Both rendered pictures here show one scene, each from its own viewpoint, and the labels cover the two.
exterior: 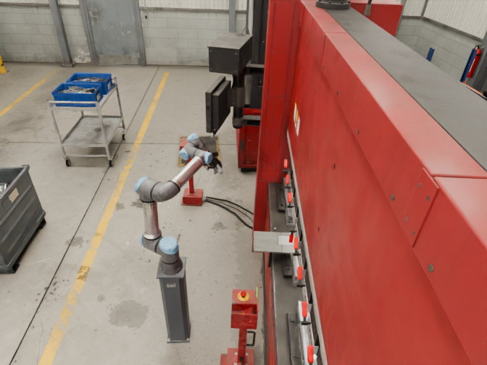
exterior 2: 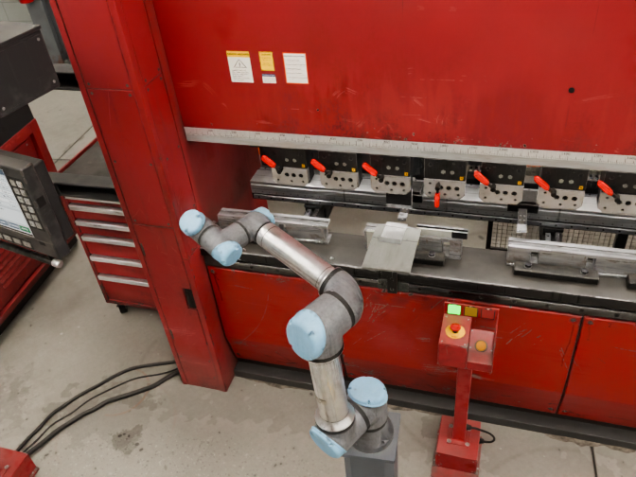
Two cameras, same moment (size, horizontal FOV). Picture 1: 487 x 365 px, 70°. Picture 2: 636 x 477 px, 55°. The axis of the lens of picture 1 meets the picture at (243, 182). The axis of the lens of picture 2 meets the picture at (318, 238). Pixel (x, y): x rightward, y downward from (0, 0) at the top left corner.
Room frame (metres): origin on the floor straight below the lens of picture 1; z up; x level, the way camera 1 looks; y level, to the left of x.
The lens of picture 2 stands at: (1.27, 1.59, 2.49)
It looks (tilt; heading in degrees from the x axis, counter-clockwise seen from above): 38 degrees down; 290
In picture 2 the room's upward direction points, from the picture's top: 6 degrees counter-clockwise
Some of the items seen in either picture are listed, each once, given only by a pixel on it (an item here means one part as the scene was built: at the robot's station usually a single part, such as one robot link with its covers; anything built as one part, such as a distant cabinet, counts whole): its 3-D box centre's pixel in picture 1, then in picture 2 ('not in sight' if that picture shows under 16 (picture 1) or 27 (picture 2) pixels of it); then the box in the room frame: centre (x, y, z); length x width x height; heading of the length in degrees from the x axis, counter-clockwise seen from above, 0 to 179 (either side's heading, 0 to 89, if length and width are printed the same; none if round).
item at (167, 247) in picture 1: (168, 248); (366, 401); (1.58, 0.46, 0.94); 0.13 x 0.12 x 0.14; 62
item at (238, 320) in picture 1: (244, 305); (468, 337); (1.32, -0.04, 0.75); 0.20 x 0.16 x 0.18; 0
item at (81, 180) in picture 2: (256, 127); (72, 197); (2.93, -0.10, 1.18); 0.40 x 0.24 x 0.07; 0
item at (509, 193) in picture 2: (309, 258); (502, 177); (1.26, -0.36, 1.26); 0.15 x 0.09 x 0.17; 0
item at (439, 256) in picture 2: (286, 258); (406, 255); (1.59, -0.31, 0.89); 0.30 x 0.05 x 0.03; 0
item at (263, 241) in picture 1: (273, 242); (392, 248); (1.63, -0.21, 1.00); 0.26 x 0.18 x 0.01; 90
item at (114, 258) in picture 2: not in sight; (147, 231); (3.13, -0.72, 0.50); 0.50 x 0.50 x 1.00; 0
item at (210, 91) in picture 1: (219, 103); (8, 195); (2.87, 0.24, 1.42); 0.45 x 0.12 x 0.36; 169
